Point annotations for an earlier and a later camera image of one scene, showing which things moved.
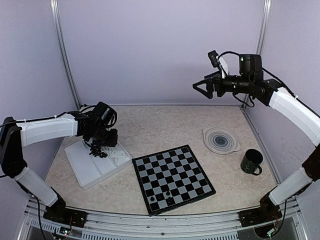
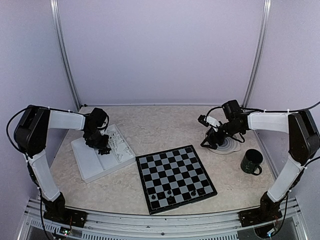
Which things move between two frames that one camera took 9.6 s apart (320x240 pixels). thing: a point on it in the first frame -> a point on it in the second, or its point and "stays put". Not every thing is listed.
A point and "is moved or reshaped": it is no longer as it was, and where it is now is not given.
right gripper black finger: [209, 85] -> [210, 141]
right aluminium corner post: [267, 7] stays put
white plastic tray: [89, 169] is moved or reshaped
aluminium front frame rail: [108, 225] stays put
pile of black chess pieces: [95, 150] -> [105, 151]
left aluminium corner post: [55, 11] stays put
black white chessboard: [171, 178] stays put
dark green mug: [251, 161] stays put
